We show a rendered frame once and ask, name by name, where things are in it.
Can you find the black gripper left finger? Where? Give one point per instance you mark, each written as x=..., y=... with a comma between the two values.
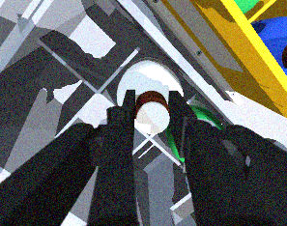
x=43, y=190

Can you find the yellow plastic crate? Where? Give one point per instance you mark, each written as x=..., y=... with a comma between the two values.
x=225, y=36

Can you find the blue bottle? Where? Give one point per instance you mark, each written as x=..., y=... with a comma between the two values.
x=273, y=33

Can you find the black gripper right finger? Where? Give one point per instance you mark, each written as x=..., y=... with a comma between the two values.
x=219, y=181

